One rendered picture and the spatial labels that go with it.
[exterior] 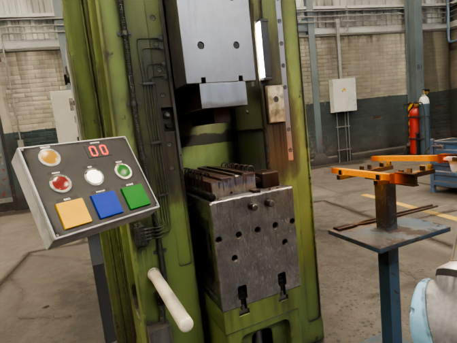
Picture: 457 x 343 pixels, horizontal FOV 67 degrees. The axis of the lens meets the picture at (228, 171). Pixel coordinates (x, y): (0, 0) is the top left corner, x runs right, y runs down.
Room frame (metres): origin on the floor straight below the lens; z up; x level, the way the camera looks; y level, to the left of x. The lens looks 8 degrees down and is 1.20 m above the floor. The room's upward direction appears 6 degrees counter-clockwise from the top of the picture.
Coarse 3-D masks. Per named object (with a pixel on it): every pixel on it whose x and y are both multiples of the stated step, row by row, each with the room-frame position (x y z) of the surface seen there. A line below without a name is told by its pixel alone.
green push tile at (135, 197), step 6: (132, 186) 1.07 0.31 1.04; (138, 186) 1.09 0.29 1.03; (126, 192) 1.05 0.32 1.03; (132, 192) 1.06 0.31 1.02; (138, 192) 1.08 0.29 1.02; (144, 192) 1.09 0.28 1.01; (126, 198) 1.04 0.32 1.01; (132, 198) 1.05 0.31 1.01; (138, 198) 1.06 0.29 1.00; (144, 198) 1.08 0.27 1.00; (132, 204) 1.04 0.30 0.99; (138, 204) 1.05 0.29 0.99; (144, 204) 1.06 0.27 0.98
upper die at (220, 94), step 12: (204, 84) 1.35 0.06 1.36; (216, 84) 1.37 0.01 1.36; (228, 84) 1.39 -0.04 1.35; (240, 84) 1.41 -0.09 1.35; (180, 96) 1.57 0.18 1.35; (192, 96) 1.42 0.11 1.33; (204, 96) 1.35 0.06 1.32; (216, 96) 1.37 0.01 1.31; (228, 96) 1.39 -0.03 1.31; (240, 96) 1.41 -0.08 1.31; (180, 108) 1.59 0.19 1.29; (192, 108) 1.44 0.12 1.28; (204, 108) 1.34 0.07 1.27; (216, 108) 1.44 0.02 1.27
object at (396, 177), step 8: (336, 168) 1.54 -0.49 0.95; (344, 168) 1.51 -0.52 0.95; (360, 176) 1.39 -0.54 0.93; (368, 176) 1.35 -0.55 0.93; (384, 176) 1.28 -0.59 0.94; (392, 176) 1.24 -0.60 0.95; (400, 176) 1.22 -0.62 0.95; (408, 176) 1.19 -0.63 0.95; (416, 176) 1.17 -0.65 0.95; (400, 184) 1.22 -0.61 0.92; (408, 184) 1.19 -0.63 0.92; (416, 184) 1.17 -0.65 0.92
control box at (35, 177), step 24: (48, 144) 1.00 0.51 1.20; (72, 144) 1.05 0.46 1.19; (96, 144) 1.10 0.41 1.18; (120, 144) 1.16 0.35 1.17; (24, 168) 0.92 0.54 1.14; (48, 168) 0.95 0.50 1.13; (72, 168) 1.00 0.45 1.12; (96, 168) 1.05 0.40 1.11; (24, 192) 0.94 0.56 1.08; (48, 192) 0.91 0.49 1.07; (72, 192) 0.95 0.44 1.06; (96, 192) 1.00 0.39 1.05; (120, 192) 1.05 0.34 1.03; (48, 216) 0.87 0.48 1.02; (96, 216) 0.95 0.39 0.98; (120, 216) 1.00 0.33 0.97; (144, 216) 1.11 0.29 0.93; (48, 240) 0.87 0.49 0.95; (72, 240) 0.93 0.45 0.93
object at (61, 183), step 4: (56, 176) 0.95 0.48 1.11; (60, 176) 0.96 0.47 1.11; (52, 180) 0.94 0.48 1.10; (56, 180) 0.94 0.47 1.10; (60, 180) 0.95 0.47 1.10; (64, 180) 0.96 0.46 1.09; (52, 184) 0.93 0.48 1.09; (56, 184) 0.94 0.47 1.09; (60, 184) 0.94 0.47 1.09; (64, 184) 0.95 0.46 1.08; (68, 184) 0.96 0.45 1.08; (56, 188) 0.93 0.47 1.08; (60, 188) 0.94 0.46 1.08; (64, 188) 0.94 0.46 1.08
